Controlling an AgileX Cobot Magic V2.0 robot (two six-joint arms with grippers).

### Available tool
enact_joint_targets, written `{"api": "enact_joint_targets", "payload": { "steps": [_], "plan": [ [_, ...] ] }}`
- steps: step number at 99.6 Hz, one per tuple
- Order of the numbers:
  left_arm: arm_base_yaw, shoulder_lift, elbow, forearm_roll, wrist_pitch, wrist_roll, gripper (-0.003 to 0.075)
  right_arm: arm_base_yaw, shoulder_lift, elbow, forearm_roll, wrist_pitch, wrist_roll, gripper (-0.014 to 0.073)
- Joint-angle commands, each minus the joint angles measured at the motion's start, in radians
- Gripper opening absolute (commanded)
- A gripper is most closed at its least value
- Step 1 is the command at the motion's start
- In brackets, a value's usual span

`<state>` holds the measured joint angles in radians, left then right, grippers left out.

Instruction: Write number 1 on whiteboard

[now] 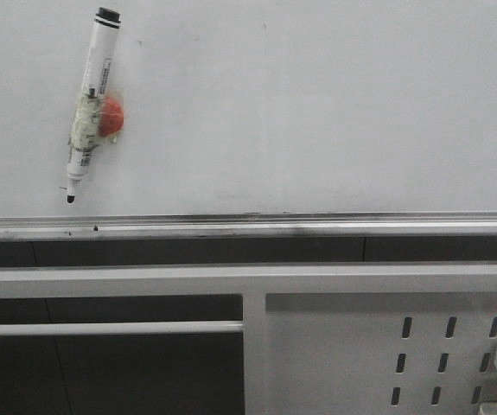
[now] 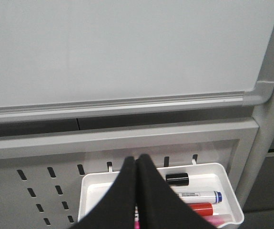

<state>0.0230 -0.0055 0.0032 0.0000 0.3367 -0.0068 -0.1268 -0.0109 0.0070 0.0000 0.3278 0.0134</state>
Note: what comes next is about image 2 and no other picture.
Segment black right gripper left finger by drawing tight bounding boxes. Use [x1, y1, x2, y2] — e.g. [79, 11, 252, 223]
[71, 156, 136, 229]

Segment white whiteboard with aluminium frame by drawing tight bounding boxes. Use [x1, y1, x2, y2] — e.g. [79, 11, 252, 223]
[0, 0, 274, 123]

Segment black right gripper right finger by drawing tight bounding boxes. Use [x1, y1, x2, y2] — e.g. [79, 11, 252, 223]
[136, 154, 215, 229]

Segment pink capped whiteboard marker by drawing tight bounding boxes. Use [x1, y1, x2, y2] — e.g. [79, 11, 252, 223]
[134, 208, 232, 229]

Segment blue capped whiteboard marker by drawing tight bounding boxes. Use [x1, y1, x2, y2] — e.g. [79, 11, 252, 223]
[176, 191, 223, 204]

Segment white upper plastic tray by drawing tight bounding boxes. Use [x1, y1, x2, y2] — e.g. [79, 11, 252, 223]
[78, 163, 244, 229]

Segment red capped whiteboard marker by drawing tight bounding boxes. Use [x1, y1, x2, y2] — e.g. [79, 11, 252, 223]
[187, 203, 213, 216]

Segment black marker cap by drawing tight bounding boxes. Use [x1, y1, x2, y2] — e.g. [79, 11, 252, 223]
[165, 173, 189, 186]

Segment grey perforated stand panel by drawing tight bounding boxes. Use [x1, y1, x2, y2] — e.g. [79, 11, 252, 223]
[0, 96, 274, 229]

